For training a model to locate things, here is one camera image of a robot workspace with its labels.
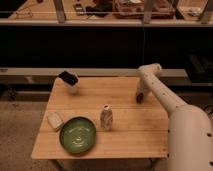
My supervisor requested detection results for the black device on bench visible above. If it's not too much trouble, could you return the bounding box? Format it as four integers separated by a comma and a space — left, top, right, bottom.
73, 4, 85, 16

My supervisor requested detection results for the dark red pepper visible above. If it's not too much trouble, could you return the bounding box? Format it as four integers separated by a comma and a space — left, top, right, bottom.
136, 93, 144, 103

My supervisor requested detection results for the white sponge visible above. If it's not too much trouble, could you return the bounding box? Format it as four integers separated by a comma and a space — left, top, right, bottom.
47, 113, 64, 131

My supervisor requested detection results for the green ceramic bowl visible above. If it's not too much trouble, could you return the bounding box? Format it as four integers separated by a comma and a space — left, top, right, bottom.
59, 117, 96, 154

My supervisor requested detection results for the white patterned bottle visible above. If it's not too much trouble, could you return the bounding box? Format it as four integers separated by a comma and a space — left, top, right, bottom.
100, 104, 113, 131

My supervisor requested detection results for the wooden table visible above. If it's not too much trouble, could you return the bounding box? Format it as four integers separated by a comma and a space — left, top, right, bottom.
31, 77, 168, 161

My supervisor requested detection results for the brown tray on bench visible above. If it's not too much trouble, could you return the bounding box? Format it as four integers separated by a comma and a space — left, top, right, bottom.
113, 0, 174, 18

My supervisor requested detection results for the white cup with black object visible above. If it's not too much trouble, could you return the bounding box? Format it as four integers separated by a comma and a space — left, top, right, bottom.
58, 71, 78, 94

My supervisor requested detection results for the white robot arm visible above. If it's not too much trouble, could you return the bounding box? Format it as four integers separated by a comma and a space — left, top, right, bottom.
136, 63, 213, 171

